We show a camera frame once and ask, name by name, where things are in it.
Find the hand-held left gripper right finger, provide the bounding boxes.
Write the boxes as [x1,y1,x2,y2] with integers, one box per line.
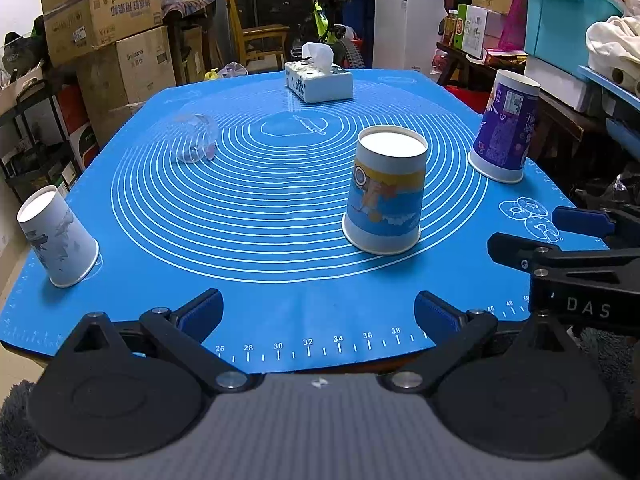
[386,291,583,394]

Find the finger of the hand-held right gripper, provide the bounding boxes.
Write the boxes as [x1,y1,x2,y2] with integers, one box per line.
[487,232,640,281]
[552,206,640,250]

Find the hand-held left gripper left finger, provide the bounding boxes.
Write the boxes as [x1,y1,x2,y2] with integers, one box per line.
[56,288,257,394]

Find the clear plastic cup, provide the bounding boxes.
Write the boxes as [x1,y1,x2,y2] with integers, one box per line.
[170,113,218,164]

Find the purple paper cup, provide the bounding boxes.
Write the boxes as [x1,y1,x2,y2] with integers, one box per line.
[468,69,542,184]

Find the blue cartoon paper cup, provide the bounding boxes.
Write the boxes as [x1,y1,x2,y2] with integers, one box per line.
[342,126,429,256]

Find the white grey paper cup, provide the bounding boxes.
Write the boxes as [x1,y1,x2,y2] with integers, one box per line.
[16,185,99,288]

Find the grey fluffy cloth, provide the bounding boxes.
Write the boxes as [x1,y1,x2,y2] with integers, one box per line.
[0,380,48,480]
[572,327,640,480]

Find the blue silicone mat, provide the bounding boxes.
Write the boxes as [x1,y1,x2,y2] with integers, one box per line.
[0,69,608,376]

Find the dark wooden side table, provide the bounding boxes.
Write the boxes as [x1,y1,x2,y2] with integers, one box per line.
[435,42,601,171]

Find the light blue plastic crate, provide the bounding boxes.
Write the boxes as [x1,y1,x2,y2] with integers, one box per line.
[577,65,640,158]

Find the white foam box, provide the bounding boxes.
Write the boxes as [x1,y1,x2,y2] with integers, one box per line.
[524,55,591,112]

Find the white crumpled cloth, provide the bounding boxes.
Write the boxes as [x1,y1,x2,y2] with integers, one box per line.
[586,16,640,96]

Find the teal plastic storage bin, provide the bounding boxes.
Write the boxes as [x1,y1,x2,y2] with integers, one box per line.
[522,0,626,81]

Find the pink plastic bag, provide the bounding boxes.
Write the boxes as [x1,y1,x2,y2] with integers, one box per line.
[497,0,530,53]

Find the green white carton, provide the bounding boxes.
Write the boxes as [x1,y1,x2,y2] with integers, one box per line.
[456,4,506,60]

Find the black metal shelf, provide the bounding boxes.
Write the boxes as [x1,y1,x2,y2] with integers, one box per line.
[0,77,86,201]

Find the large closed cardboard box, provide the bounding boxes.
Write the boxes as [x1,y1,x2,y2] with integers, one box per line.
[75,26,177,148]

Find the white blue tissue box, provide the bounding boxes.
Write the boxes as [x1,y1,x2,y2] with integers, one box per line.
[284,60,354,104]

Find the white chest freezer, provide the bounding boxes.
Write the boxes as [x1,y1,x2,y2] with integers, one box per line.
[372,0,449,76]

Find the wooden chair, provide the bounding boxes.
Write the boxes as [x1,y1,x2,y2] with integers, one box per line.
[222,0,291,73]

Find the white tissue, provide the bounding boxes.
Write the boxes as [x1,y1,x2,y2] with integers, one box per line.
[301,42,334,72]

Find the black bicycle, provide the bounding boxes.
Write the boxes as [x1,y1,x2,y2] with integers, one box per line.
[252,0,373,70]

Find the open cardboard box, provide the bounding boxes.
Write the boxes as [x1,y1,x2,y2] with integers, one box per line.
[40,0,163,67]

